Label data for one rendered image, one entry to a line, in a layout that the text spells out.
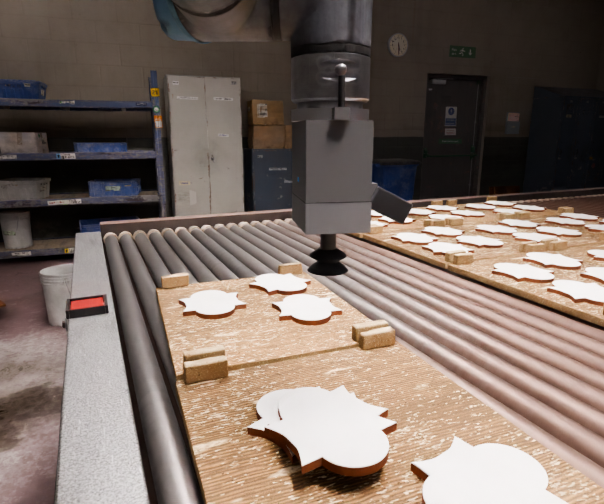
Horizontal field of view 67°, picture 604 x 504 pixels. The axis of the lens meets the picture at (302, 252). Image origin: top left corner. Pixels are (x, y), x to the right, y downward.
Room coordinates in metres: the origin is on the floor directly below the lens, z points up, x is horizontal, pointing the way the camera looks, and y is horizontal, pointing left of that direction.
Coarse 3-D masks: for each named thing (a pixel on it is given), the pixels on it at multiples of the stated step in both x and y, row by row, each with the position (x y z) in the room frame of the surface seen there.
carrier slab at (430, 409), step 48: (192, 384) 0.55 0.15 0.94; (240, 384) 0.55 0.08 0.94; (288, 384) 0.55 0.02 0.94; (336, 384) 0.55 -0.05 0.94; (384, 384) 0.55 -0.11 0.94; (432, 384) 0.55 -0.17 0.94; (192, 432) 0.45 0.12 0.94; (240, 432) 0.45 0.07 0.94; (432, 432) 0.45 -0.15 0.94; (480, 432) 0.45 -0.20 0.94; (240, 480) 0.38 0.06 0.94; (288, 480) 0.38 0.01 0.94; (336, 480) 0.38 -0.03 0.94; (384, 480) 0.38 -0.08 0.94; (576, 480) 0.38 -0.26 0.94
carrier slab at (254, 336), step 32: (160, 288) 0.95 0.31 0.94; (192, 288) 0.95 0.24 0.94; (224, 288) 0.95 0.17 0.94; (320, 288) 0.95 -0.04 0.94; (192, 320) 0.77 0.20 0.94; (224, 320) 0.77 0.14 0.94; (256, 320) 0.77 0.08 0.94; (288, 320) 0.77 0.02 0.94; (352, 320) 0.77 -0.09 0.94; (256, 352) 0.65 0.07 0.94; (288, 352) 0.65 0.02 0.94; (320, 352) 0.65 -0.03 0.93
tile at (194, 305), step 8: (192, 296) 0.87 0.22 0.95; (200, 296) 0.87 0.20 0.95; (208, 296) 0.87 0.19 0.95; (216, 296) 0.87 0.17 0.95; (224, 296) 0.87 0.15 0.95; (232, 296) 0.87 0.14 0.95; (184, 304) 0.84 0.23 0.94; (192, 304) 0.82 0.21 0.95; (200, 304) 0.82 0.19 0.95; (208, 304) 0.82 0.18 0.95; (216, 304) 0.82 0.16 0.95; (224, 304) 0.82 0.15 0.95; (232, 304) 0.82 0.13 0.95; (240, 304) 0.83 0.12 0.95; (184, 312) 0.79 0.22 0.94; (192, 312) 0.80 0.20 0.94; (200, 312) 0.78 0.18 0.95; (208, 312) 0.78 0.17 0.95; (216, 312) 0.78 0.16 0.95; (224, 312) 0.78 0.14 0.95; (232, 312) 0.80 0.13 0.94
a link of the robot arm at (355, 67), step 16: (304, 64) 0.44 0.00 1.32; (320, 64) 0.43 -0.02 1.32; (336, 64) 0.43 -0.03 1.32; (352, 64) 0.43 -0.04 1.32; (368, 64) 0.45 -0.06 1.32; (304, 80) 0.44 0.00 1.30; (320, 80) 0.43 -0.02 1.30; (336, 80) 0.43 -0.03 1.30; (352, 80) 0.43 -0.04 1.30; (368, 80) 0.45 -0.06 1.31; (304, 96) 0.44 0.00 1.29; (320, 96) 0.43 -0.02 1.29; (336, 96) 0.43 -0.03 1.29; (352, 96) 0.43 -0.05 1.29; (368, 96) 0.45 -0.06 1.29
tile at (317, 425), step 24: (288, 408) 0.45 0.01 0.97; (312, 408) 0.45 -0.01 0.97; (336, 408) 0.45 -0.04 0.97; (360, 408) 0.45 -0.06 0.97; (264, 432) 0.41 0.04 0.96; (288, 432) 0.40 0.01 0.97; (312, 432) 0.40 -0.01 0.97; (336, 432) 0.40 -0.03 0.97; (360, 432) 0.40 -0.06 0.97; (384, 432) 0.41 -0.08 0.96; (312, 456) 0.37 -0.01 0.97; (336, 456) 0.37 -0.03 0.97; (360, 456) 0.37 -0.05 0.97; (384, 456) 0.37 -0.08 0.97
